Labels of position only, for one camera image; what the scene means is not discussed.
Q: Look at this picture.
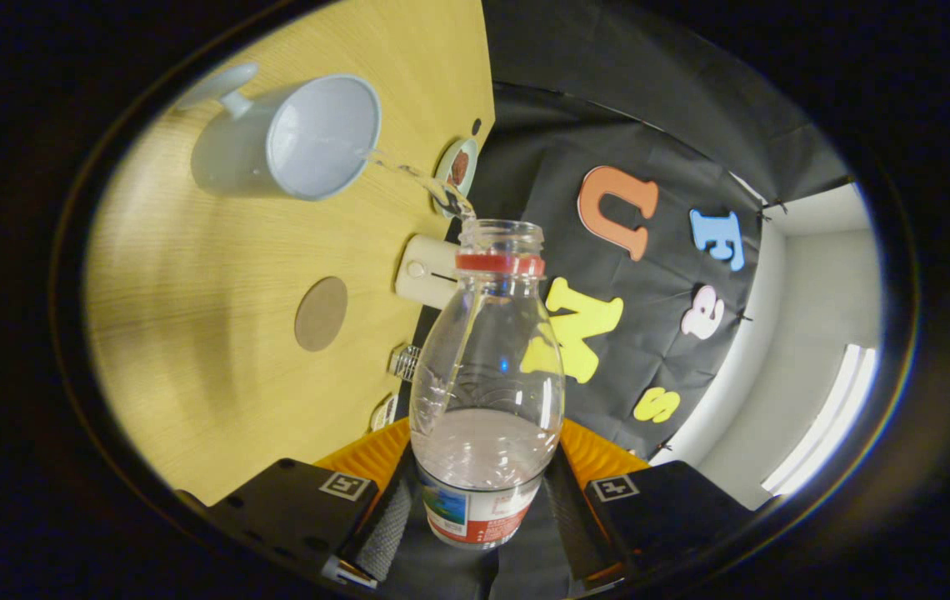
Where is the pale green plate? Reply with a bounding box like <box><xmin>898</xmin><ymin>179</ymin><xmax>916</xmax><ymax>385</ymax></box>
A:
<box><xmin>433</xmin><ymin>137</ymin><xmax>479</xmax><ymax>219</ymax></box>

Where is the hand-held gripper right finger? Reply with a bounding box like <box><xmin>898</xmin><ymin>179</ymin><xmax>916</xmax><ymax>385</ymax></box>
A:
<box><xmin>543</xmin><ymin>419</ymin><xmax>755</xmax><ymax>586</ymax></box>

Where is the large ceiling light panel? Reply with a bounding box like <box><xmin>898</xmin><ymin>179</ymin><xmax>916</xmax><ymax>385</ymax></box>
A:
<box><xmin>761</xmin><ymin>344</ymin><xmax>880</xmax><ymax>498</ymax></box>

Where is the black backdrop cloth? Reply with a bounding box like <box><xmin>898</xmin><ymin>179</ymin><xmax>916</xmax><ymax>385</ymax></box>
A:
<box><xmin>300</xmin><ymin>0</ymin><xmax>855</xmax><ymax>599</ymax></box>

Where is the white cup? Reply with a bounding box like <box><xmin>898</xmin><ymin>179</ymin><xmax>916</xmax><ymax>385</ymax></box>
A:
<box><xmin>175</xmin><ymin>62</ymin><xmax>383</xmax><ymax>202</ymax></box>

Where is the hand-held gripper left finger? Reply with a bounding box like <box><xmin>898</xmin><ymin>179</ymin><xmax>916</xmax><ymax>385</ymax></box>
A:
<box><xmin>179</xmin><ymin>417</ymin><xmax>415</xmax><ymax>590</ymax></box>

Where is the wooden table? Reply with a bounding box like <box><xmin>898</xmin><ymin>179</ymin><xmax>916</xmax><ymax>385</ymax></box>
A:
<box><xmin>83</xmin><ymin>0</ymin><xmax>497</xmax><ymax>507</ymax></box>

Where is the clear plastic juice bottle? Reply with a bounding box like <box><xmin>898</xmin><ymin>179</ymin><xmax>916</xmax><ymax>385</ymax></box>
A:
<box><xmin>408</xmin><ymin>219</ymin><xmax>566</xmax><ymax>551</ymax></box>

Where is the white divided snack dish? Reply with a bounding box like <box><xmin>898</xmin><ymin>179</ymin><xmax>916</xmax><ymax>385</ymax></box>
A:
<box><xmin>370</xmin><ymin>393</ymin><xmax>399</xmax><ymax>433</ymax></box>

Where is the white toaster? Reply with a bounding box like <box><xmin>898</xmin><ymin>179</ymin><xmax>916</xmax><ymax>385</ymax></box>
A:
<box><xmin>395</xmin><ymin>234</ymin><xmax>463</xmax><ymax>310</ymax></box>

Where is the small metal wire rack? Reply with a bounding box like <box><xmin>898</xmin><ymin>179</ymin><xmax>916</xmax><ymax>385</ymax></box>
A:
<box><xmin>388</xmin><ymin>343</ymin><xmax>422</xmax><ymax>383</ymax></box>

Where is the round brown coaster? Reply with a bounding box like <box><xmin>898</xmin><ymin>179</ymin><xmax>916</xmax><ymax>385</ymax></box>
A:
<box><xmin>294</xmin><ymin>276</ymin><xmax>349</xmax><ymax>353</ymax></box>

